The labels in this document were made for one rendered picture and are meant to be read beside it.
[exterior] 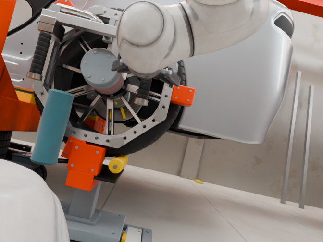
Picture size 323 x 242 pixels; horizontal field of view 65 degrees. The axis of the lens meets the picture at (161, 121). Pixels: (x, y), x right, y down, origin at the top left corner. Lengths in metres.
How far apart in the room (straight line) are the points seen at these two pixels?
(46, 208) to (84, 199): 1.05
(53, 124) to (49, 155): 0.11
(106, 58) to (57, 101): 0.22
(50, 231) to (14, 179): 0.04
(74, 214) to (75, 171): 0.27
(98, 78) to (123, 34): 0.48
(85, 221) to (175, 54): 0.91
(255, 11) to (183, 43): 0.14
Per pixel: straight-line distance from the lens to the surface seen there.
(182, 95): 1.02
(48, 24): 0.91
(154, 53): 0.43
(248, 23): 0.51
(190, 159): 4.93
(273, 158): 5.60
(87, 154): 1.02
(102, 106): 1.57
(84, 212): 1.24
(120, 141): 1.01
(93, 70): 0.90
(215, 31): 0.48
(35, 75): 0.87
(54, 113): 0.93
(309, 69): 6.14
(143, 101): 0.79
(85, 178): 1.04
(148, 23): 0.42
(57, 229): 0.19
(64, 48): 1.21
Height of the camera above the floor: 0.66
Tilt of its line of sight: 4 degrees up
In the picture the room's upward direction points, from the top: 13 degrees clockwise
